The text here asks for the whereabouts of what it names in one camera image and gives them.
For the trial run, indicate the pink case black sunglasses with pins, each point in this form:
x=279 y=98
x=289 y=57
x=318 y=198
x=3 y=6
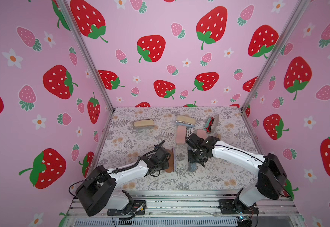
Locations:
x=202 y=134

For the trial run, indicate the purple case brown lining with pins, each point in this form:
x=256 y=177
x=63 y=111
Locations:
x=171 y=160

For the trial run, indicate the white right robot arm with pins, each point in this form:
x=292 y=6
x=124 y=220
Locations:
x=270 y=174

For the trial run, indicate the aluminium corner post left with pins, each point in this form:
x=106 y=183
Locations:
x=65 y=8

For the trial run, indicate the grey fabric glasses case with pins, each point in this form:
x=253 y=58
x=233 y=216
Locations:
x=143 y=124

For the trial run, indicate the green case purple glasses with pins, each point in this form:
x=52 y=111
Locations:
x=192 y=166

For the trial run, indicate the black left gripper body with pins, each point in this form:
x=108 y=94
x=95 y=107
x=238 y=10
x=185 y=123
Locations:
x=164 y=165

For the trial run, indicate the blue fabric glasses case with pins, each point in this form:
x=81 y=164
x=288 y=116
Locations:
x=185 y=121

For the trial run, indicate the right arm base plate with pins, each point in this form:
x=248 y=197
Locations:
x=228 y=206

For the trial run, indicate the aluminium corner post right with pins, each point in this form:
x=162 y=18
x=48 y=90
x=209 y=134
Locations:
x=287 y=31

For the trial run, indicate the pink glasses case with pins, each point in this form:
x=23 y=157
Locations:
x=180 y=135

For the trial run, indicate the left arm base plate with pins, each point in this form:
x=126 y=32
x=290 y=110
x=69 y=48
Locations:
x=133 y=208

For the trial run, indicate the red sunglasses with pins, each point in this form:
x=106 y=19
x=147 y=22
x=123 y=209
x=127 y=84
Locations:
x=209 y=125

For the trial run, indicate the aluminium corner post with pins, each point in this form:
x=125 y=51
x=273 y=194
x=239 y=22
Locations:
x=287 y=31
x=65 y=8

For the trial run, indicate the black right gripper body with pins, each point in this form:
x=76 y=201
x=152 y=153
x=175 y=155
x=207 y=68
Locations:
x=195 y=156

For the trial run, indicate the aluminium rail frame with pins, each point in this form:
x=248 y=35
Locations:
x=190 y=209

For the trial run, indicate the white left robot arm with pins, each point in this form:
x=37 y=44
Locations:
x=100 y=189

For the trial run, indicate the newspaper print glasses case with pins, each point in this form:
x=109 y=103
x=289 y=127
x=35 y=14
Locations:
x=189 y=132

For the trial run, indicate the grey case teal lining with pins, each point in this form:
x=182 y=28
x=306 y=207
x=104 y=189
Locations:
x=215 y=123

